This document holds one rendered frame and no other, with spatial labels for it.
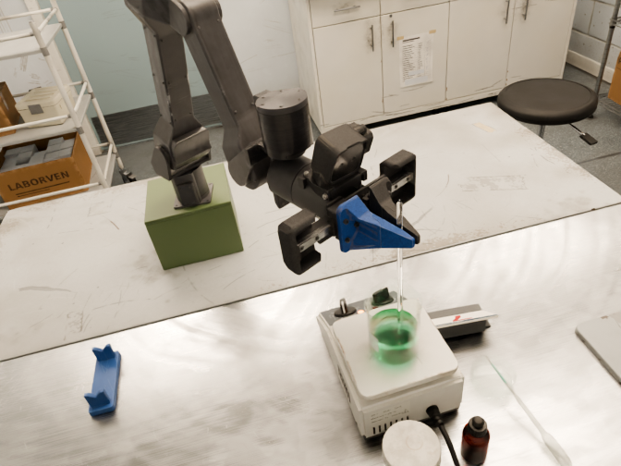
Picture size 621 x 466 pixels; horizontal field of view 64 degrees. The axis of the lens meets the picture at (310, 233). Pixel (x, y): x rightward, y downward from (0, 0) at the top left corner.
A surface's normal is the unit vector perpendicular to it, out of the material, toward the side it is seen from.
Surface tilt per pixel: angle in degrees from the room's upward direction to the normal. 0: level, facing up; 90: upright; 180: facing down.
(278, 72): 90
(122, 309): 0
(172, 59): 106
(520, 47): 90
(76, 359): 0
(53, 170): 87
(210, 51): 69
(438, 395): 90
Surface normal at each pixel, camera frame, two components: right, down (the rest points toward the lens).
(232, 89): 0.59, 0.08
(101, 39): 0.23, 0.57
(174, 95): 0.69, 0.59
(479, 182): -0.12, -0.78
